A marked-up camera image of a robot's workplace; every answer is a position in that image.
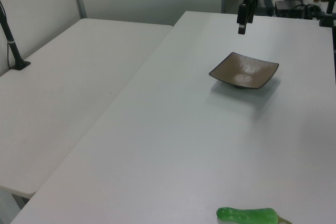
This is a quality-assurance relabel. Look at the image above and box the green chili pepper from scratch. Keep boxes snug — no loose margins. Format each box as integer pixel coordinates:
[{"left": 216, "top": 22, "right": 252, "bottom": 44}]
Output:
[{"left": 216, "top": 207, "right": 292, "bottom": 224}]

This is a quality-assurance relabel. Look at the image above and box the brown square ceramic plate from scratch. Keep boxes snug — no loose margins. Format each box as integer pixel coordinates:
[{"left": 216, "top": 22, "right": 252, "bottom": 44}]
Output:
[{"left": 208, "top": 51, "right": 279, "bottom": 90}]

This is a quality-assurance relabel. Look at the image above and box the black power supply box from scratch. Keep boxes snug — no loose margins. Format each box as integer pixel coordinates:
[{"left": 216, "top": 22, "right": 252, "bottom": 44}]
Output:
[{"left": 255, "top": 0, "right": 274, "bottom": 16}]

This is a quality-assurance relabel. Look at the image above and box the black electronics box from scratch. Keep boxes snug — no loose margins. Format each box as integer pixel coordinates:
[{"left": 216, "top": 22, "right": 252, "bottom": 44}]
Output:
[{"left": 274, "top": 0, "right": 306, "bottom": 19}]

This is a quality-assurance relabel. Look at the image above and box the grey table leg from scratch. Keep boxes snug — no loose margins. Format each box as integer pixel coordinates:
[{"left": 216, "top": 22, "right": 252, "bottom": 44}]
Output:
[{"left": 0, "top": 188, "right": 28, "bottom": 224}]

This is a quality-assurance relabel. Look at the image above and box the black clamp camera mount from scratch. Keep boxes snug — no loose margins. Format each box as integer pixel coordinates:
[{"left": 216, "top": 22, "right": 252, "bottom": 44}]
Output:
[{"left": 307, "top": 0, "right": 336, "bottom": 28}]

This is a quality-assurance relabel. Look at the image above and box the black camera stand pole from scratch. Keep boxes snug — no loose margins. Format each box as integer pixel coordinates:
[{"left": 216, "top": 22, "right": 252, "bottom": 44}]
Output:
[{"left": 0, "top": 0, "right": 32, "bottom": 71}]

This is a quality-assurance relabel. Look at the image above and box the thin black stand cable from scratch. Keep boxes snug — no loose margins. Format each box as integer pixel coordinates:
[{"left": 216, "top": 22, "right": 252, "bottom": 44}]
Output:
[{"left": 7, "top": 42, "right": 13, "bottom": 69}]

